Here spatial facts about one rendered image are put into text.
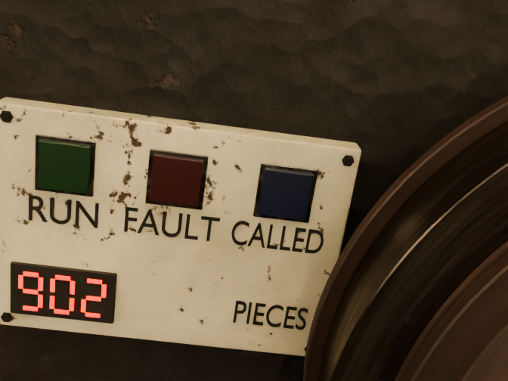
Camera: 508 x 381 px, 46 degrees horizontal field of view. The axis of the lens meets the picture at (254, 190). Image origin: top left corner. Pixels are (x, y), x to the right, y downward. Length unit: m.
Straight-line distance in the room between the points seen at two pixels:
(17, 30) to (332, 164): 0.24
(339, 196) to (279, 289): 0.09
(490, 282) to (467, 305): 0.02
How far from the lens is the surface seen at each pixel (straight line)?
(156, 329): 0.50
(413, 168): 0.38
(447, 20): 0.46
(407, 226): 0.36
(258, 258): 0.46
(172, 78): 0.44
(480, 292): 0.32
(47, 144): 0.44
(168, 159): 0.43
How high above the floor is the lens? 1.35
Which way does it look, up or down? 20 degrees down
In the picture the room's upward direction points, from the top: 9 degrees clockwise
